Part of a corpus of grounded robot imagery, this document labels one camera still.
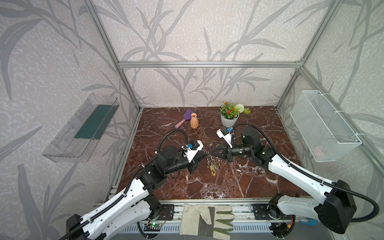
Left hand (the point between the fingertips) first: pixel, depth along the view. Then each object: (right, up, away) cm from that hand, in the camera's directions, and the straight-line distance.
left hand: (208, 152), depth 66 cm
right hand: (+2, +1, +3) cm, 4 cm away
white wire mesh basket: (+51, +8, -2) cm, 52 cm away
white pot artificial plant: (+16, +19, +32) cm, 41 cm away
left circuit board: (-26, -38, +6) cm, 47 cm away
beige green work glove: (-4, -34, +5) cm, 35 cm away
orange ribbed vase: (-8, +13, +36) cm, 39 cm away
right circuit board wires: (+36, -39, +6) cm, 54 cm away
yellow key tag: (+4, -13, +7) cm, 15 cm away
